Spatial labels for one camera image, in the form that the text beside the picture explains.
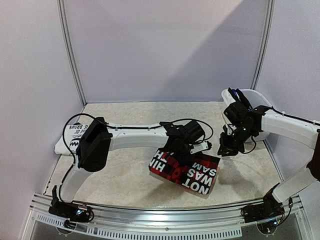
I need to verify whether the left aluminium frame post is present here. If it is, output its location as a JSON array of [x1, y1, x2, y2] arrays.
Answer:
[[57, 0, 87, 107]]

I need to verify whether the dark patterned clothes pile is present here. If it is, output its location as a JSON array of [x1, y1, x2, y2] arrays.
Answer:
[[227, 87, 253, 110]]

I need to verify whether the aluminium frame post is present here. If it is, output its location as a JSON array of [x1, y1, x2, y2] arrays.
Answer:
[[250, 0, 275, 90], [57, 0, 87, 107]]

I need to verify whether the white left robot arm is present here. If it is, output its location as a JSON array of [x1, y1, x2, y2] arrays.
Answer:
[[54, 117, 205, 217]]

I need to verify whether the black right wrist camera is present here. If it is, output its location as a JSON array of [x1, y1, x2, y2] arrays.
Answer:
[[223, 101, 248, 127]]

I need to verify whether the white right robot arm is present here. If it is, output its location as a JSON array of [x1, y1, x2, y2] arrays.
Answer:
[[218, 102, 320, 218]]

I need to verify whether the right aluminium frame post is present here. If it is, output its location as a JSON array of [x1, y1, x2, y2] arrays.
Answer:
[[250, 0, 275, 90]]

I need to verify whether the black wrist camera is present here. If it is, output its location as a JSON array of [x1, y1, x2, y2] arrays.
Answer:
[[183, 120, 212, 154], [223, 101, 248, 127]]

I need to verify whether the white plastic laundry basket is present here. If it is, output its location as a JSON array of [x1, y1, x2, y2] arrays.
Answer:
[[221, 89, 271, 142]]

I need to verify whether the white and green t-shirt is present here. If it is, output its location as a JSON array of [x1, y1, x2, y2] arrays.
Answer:
[[54, 123, 90, 156]]

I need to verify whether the aluminium front rail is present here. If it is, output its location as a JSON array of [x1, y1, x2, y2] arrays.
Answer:
[[22, 194, 313, 240]]

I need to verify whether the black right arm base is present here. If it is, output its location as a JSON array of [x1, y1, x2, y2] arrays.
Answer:
[[240, 186, 293, 226]]

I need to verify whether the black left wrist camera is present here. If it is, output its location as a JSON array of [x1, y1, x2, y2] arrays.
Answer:
[[183, 120, 212, 154]]

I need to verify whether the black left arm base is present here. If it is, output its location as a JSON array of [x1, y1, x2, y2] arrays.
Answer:
[[48, 185, 95, 223]]

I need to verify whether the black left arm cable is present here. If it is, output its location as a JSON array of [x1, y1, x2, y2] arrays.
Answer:
[[58, 113, 215, 201]]

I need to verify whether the red black plaid flannel shirt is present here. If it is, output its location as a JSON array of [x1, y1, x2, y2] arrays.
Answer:
[[148, 149, 221, 199]]

